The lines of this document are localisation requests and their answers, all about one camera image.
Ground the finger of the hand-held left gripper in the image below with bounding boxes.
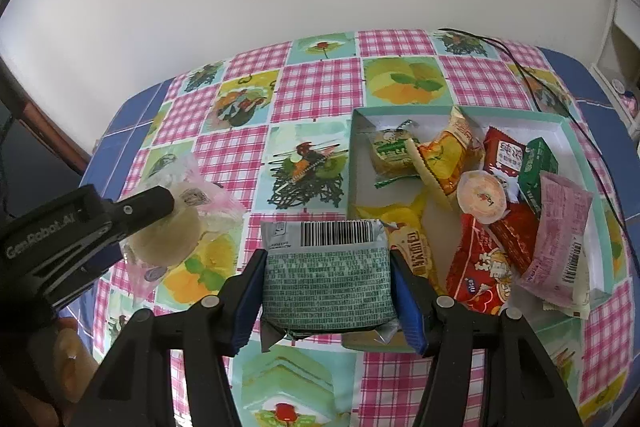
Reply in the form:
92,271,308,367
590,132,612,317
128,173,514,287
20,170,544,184
107,186,175,239

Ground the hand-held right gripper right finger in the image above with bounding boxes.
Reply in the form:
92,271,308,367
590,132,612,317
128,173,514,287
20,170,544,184
389,248,583,427

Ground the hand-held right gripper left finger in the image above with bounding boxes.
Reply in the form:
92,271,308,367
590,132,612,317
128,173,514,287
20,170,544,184
62,248,268,427

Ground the round pastry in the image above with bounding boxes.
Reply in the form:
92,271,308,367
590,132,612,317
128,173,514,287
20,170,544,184
120,154,246,298

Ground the yellow snack packet brown print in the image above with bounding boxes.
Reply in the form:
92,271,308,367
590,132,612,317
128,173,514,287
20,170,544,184
387,227,438,293

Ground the red cartoon snack packet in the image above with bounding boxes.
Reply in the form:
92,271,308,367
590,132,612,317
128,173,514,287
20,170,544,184
445,214,518,318

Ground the mint green snack packet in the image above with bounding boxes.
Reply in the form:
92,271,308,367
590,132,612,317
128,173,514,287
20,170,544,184
260,218,401,354

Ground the teal shallow cardboard box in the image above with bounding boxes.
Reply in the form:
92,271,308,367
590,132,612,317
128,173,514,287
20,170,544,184
345,105,618,353

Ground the red gold patterned packet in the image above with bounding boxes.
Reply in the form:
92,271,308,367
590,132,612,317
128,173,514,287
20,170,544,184
487,202,543,278

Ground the orange jelly cup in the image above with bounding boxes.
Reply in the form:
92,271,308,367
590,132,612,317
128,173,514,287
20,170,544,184
457,170,508,224

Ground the green white cake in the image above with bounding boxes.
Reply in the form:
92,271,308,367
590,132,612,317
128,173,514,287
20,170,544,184
369,119,421,190

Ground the orange yellow snack packet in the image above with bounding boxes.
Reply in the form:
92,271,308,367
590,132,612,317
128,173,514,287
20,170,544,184
410,107,486,208

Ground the pink snack packet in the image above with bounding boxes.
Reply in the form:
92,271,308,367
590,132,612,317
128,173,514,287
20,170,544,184
517,172,595,308

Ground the pale white snack packet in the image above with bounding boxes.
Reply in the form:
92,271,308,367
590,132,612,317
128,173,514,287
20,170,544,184
542,277,593,320

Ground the brown milk biscuit packet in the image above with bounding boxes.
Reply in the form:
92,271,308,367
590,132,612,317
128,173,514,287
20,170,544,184
482,127,531,188

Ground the dark green snack packet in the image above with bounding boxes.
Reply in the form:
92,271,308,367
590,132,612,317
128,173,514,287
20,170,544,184
517,137,560,212

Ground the person's left hand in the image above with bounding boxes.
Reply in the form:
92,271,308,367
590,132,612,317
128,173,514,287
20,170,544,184
10,329,96,427

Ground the brown wooden frame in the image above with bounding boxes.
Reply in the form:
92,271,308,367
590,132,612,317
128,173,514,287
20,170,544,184
0,57,93,172

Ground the black cable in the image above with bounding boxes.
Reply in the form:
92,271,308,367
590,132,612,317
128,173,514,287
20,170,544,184
439,28,640,278

